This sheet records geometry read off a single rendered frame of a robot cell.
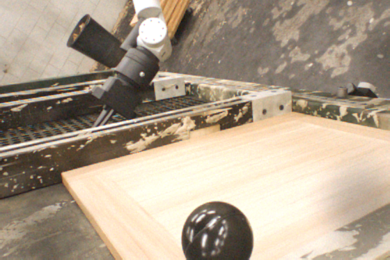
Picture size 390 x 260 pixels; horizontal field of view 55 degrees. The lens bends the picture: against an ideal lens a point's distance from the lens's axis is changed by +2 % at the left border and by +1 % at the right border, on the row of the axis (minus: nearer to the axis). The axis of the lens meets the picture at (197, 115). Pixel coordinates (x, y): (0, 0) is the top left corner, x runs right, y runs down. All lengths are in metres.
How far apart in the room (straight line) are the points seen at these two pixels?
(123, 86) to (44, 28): 5.19
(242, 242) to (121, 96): 0.72
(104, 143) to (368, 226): 0.47
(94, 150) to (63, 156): 0.05
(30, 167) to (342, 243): 0.50
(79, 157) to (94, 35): 4.35
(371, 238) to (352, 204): 0.11
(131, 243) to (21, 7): 5.68
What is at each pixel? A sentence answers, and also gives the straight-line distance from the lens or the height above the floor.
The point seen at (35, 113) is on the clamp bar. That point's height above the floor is 1.31.
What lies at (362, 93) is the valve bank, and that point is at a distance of 1.08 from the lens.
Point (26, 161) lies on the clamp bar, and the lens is 0.69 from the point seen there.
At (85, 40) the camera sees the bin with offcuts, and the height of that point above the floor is 0.54.
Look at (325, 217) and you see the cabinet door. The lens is 0.47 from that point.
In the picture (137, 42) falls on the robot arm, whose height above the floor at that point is 1.26.
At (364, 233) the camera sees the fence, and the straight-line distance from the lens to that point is 0.41.
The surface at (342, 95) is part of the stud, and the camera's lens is 0.93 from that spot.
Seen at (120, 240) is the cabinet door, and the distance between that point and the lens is 0.46.
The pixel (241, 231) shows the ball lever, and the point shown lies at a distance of 0.19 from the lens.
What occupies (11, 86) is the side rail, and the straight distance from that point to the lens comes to 2.06.
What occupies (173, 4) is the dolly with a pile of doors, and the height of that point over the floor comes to 0.26.
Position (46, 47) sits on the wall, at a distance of 5.99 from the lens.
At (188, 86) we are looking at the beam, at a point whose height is 0.90.
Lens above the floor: 1.55
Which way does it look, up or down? 32 degrees down
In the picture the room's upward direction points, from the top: 57 degrees counter-clockwise
